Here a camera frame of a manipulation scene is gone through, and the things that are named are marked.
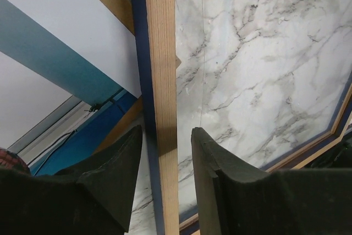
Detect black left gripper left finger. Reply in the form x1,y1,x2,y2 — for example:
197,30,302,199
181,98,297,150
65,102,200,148
1,125,142,234

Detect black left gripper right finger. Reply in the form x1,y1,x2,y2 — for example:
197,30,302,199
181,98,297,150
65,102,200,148
191,128,351,234

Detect clear acrylic frame pane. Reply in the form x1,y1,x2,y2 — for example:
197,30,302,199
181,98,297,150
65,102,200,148
175,0,351,214

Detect photo print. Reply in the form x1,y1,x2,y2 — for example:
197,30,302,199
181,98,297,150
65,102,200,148
0,0,144,177

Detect blue wooden picture frame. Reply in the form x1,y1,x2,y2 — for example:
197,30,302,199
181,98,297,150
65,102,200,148
132,0,351,234

